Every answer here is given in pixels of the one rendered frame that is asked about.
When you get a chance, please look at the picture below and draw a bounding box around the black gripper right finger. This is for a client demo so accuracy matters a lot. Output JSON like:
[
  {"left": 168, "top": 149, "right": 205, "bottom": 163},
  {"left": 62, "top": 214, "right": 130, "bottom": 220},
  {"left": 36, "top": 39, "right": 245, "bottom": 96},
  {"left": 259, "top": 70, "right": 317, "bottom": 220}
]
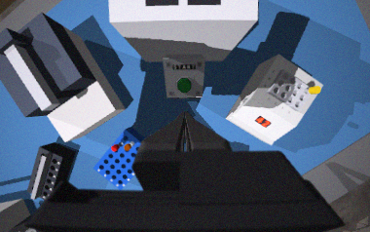
[{"left": 185, "top": 111, "right": 232, "bottom": 151}]

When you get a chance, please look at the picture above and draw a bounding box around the blue tube rack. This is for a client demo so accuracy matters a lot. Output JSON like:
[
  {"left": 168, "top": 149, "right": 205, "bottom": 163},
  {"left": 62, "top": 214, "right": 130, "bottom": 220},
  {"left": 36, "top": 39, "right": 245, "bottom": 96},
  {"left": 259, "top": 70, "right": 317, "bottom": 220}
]
[{"left": 93, "top": 127, "right": 145, "bottom": 189}]

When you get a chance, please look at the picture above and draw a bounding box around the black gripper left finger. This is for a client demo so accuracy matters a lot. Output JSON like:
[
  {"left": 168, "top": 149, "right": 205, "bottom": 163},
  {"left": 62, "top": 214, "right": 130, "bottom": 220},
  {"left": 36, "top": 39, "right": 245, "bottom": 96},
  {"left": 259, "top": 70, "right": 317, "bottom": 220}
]
[{"left": 137, "top": 111, "right": 185, "bottom": 152}]

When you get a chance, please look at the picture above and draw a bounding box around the clear sample tube with yellow cap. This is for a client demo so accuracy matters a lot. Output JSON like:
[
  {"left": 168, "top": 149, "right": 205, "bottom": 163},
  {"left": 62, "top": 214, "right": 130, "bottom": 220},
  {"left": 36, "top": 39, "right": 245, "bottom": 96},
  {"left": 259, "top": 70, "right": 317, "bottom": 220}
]
[{"left": 304, "top": 86, "right": 321, "bottom": 94}]

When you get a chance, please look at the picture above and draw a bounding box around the red-capped sample tube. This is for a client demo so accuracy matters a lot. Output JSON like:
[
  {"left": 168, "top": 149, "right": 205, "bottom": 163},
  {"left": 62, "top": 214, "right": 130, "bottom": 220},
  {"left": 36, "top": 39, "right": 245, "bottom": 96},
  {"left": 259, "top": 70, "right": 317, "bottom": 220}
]
[{"left": 111, "top": 142, "right": 123, "bottom": 151}]

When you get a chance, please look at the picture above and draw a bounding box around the blue bench mat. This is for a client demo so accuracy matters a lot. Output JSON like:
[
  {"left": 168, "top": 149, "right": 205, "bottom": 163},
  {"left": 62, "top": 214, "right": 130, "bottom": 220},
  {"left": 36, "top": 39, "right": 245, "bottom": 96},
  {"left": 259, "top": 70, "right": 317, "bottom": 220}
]
[{"left": 0, "top": 0, "right": 370, "bottom": 215}]

